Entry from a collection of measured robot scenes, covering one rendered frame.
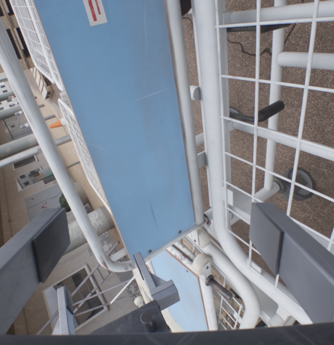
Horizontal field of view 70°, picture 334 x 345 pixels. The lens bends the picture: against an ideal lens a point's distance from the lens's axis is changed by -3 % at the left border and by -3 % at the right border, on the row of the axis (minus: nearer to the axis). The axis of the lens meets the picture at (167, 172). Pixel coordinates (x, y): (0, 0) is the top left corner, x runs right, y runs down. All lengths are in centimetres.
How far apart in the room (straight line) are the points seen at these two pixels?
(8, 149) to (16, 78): 1272
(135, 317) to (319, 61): 60
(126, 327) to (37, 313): 770
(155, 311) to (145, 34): 41
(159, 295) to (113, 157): 24
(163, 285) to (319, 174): 76
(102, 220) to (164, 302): 573
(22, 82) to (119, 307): 684
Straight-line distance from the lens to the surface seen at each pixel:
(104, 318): 709
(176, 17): 47
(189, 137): 52
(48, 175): 670
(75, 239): 609
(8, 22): 408
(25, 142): 1305
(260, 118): 59
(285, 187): 93
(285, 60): 69
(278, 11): 49
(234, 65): 109
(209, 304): 92
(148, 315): 34
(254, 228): 17
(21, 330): 806
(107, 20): 42
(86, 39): 40
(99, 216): 612
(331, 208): 108
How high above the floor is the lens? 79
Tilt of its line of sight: 23 degrees down
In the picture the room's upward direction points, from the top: 117 degrees counter-clockwise
